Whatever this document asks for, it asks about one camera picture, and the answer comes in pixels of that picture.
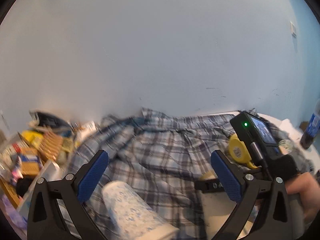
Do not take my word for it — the person's right hand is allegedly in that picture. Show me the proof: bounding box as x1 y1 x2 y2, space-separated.
285 172 320 223

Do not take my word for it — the green label can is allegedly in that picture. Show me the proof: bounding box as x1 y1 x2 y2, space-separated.
278 139 295 155

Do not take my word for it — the cola bottle blue label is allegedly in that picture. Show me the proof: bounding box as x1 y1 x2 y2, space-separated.
300 100 319 150

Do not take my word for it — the yellow mug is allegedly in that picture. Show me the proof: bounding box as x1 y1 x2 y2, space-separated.
228 134 257 169

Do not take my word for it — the white blue carton box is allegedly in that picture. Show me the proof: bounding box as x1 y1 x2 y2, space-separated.
17 159 63 221

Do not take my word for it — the pink cream mug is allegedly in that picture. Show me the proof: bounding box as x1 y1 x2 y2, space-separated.
198 170 253 240

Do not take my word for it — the wooden slatted rack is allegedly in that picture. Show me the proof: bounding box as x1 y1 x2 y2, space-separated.
39 132 63 161

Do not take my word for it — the yellow snack package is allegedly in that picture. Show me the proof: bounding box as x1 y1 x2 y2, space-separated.
21 130 43 148

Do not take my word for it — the white blue patterned tumbler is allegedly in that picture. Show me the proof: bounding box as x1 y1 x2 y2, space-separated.
102 181 179 239

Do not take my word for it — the black white bag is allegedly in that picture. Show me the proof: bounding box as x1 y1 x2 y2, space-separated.
28 110 72 132

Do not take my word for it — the blue plaid cloth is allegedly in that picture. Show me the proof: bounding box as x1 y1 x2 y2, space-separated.
65 108 234 239

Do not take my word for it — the black camera with screen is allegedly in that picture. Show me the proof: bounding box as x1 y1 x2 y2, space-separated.
230 111 281 173

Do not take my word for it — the white wall switch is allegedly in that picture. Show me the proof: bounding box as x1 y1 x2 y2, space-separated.
290 22 297 38

